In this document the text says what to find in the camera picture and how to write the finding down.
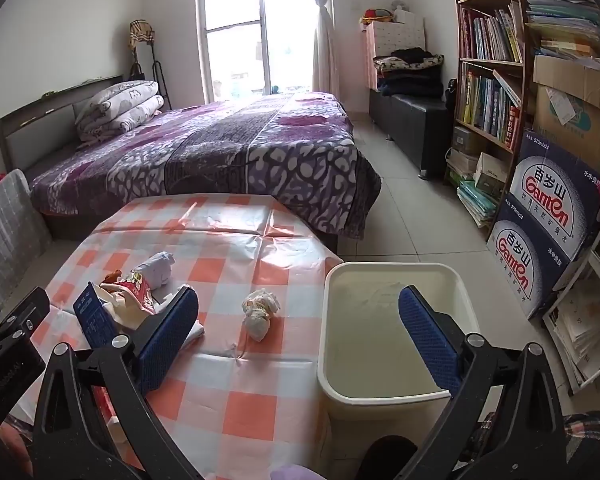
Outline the light curtain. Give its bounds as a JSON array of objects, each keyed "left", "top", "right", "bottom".
[{"left": 302, "top": 0, "right": 342, "bottom": 97}]

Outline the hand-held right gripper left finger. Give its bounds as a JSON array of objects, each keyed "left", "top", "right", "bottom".
[{"left": 31, "top": 285, "right": 201, "bottom": 480}]

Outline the white tissue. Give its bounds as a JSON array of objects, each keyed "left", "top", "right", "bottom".
[{"left": 242, "top": 288, "right": 282, "bottom": 343}]

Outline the orange checked tablecloth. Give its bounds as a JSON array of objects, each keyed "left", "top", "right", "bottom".
[{"left": 10, "top": 194, "right": 346, "bottom": 480}]

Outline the purple cloth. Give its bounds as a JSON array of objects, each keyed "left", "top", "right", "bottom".
[{"left": 272, "top": 464, "right": 327, "bottom": 480}]

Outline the wooden bookshelf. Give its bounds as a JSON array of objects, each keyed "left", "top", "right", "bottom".
[{"left": 449, "top": 0, "right": 600, "bottom": 241}]

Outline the purple patterned blanket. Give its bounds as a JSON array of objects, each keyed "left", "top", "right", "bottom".
[{"left": 30, "top": 91, "right": 383, "bottom": 241}]

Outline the stack of folded clothes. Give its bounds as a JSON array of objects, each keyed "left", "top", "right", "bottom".
[{"left": 372, "top": 47, "right": 446, "bottom": 98}]

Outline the row of books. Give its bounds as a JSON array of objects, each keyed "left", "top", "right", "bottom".
[
  {"left": 461, "top": 70, "right": 523, "bottom": 145},
  {"left": 459, "top": 2, "right": 525, "bottom": 63}
]

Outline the stack of loose papers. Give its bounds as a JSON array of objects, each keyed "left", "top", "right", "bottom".
[{"left": 522, "top": 0, "right": 600, "bottom": 72}]

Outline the white shelf unit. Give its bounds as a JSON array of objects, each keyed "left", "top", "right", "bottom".
[{"left": 542, "top": 237, "right": 600, "bottom": 397}]

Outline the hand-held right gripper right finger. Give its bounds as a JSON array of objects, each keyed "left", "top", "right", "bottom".
[{"left": 397, "top": 286, "right": 567, "bottom": 480}]

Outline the pile of books and papers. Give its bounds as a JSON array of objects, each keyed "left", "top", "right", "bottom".
[{"left": 445, "top": 149, "right": 511, "bottom": 229}]

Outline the blue cardboard box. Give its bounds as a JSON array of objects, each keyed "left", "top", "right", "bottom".
[{"left": 72, "top": 282, "right": 121, "bottom": 348}]

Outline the grey checked cushion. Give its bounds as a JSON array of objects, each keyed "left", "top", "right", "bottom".
[{"left": 0, "top": 169, "right": 54, "bottom": 307}]

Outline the white plastic bin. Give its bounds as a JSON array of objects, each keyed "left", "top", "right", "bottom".
[{"left": 316, "top": 261, "right": 482, "bottom": 461}]

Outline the plaid scarf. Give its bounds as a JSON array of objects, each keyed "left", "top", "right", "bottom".
[{"left": 128, "top": 20, "right": 157, "bottom": 52}]

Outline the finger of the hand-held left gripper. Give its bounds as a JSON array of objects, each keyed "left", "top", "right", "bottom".
[{"left": 0, "top": 287, "right": 51, "bottom": 336}]

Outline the cream fringed cloth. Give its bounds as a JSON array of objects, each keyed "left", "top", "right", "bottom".
[{"left": 97, "top": 282, "right": 167, "bottom": 333}]

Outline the crumpled grey-white paper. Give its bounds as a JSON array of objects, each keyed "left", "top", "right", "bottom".
[{"left": 132, "top": 251, "right": 176, "bottom": 291}]

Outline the white paper scrap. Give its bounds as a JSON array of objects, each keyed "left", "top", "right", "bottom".
[{"left": 182, "top": 319, "right": 206, "bottom": 346}]

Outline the black bench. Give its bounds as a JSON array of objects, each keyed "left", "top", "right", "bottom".
[{"left": 369, "top": 91, "right": 453, "bottom": 179}]

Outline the black coat rack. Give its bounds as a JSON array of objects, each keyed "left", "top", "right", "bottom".
[{"left": 128, "top": 20, "right": 173, "bottom": 111}]

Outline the pink cabinet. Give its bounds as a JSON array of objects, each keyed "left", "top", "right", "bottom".
[{"left": 364, "top": 20, "right": 427, "bottom": 93}]

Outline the folded patterned quilt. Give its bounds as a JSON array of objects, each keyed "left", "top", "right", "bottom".
[{"left": 74, "top": 80, "right": 165, "bottom": 143}]

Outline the red snack wrapper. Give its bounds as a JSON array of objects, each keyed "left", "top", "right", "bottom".
[{"left": 116, "top": 269, "right": 156, "bottom": 316}]

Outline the brown cardboard box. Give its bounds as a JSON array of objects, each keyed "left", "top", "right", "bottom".
[{"left": 531, "top": 55, "right": 600, "bottom": 173}]

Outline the dark bed headboard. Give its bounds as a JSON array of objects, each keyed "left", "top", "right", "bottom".
[{"left": 0, "top": 75, "right": 126, "bottom": 173}]

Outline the window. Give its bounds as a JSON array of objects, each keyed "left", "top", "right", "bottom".
[{"left": 196, "top": 0, "right": 321, "bottom": 106}]

